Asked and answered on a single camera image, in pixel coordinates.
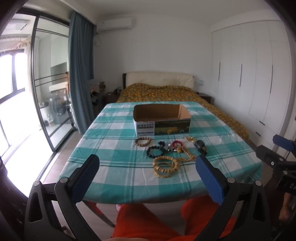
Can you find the black-framed sliding glass door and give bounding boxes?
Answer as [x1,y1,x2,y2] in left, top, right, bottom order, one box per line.
[30,15,78,152]

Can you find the teal checked tablecloth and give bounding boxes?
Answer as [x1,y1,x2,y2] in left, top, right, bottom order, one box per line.
[59,101,263,204]

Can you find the gold bead necklace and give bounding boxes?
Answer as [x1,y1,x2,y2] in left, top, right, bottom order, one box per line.
[177,136,197,163]

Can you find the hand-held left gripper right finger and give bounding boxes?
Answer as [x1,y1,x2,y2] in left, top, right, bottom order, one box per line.
[195,155,271,241]

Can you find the blue-grey curtain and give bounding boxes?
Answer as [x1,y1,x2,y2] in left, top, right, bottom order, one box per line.
[69,11,95,135]

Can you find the white wardrobe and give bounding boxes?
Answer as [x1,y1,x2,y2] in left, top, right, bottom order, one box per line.
[211,20,292,149]

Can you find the dark wooden nightstand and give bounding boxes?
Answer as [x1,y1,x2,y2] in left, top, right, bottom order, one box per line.
[103,92,121,108]

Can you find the pile of clothes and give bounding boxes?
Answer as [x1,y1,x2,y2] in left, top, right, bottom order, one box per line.
[89,80,107,109]

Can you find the dark bead bracelet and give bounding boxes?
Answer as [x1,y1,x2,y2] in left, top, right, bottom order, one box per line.
[146,145,165,159]

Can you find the small-bead wooden bracelet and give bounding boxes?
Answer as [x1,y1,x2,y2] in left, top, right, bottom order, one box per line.
[153,156,179,178]

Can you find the black-framed window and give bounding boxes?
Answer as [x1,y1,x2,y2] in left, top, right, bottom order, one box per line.
[0,52,26,147]

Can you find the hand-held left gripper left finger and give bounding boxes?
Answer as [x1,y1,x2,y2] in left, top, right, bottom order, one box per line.
[24,154,102,241]

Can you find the grey washing machine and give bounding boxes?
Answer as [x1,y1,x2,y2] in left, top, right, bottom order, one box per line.
[48,96,70,124]

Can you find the cardboard box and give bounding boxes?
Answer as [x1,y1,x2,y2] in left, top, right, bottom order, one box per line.
[133,104,191,137]

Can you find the person's right forearm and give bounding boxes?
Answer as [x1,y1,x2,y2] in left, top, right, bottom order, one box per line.
[279,192,296,222]

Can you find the person's orange pants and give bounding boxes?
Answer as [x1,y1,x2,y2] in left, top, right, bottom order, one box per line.
[112,196,237,241]

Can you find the white air conditioner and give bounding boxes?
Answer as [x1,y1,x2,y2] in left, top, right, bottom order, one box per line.
[100,18,132,33]

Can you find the light brown bead bracelet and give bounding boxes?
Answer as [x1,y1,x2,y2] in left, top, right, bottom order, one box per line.
[135,137,152,147]

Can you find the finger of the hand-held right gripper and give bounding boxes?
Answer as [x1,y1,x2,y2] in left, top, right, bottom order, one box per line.
[255,145,287,167]
[272,134,296,151]

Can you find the metal table leg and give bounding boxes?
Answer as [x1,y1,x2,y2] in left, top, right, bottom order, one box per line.
[82,200,116,229]

